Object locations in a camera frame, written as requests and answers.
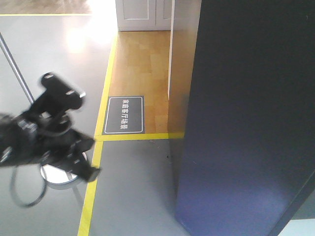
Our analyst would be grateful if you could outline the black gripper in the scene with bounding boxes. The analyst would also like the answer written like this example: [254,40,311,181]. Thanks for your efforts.
[29,124,100,182]

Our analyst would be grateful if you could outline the fridge door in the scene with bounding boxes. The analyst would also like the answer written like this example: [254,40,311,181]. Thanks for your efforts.
[169,0,315,236]

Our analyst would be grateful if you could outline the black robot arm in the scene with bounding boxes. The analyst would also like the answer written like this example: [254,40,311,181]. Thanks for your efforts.
[0,72,100,182]

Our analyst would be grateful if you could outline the silver sign stand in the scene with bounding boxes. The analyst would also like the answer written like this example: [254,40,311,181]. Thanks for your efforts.
[0,36,81,190]

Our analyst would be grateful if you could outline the dark floor sign sticker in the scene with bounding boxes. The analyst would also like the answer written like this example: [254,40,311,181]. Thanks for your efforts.
[103,95,145,135]

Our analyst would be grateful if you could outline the white panelled cabinet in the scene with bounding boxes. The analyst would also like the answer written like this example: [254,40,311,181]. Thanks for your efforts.
[115,0,202,32]

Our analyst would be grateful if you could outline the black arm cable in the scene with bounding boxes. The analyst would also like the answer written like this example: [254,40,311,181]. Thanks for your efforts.
[9,162,48,207]

